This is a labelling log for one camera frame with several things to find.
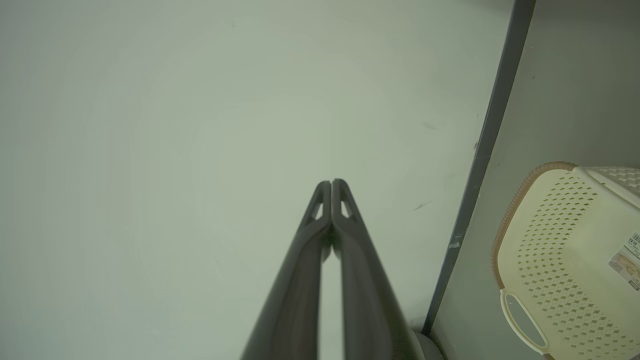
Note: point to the cream perforated laundry basket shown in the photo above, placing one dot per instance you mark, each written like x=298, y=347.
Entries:
x=565, y=260

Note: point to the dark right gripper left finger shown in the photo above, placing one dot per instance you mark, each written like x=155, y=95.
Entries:
x=295, y=300

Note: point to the printed basket label sticker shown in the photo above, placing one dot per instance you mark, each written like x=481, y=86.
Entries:
x=627, y=262

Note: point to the black wall baseboard strip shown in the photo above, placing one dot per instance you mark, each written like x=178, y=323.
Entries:
x=492, y=125

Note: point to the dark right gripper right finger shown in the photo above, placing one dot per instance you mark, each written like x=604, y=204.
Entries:
x=367, y=300

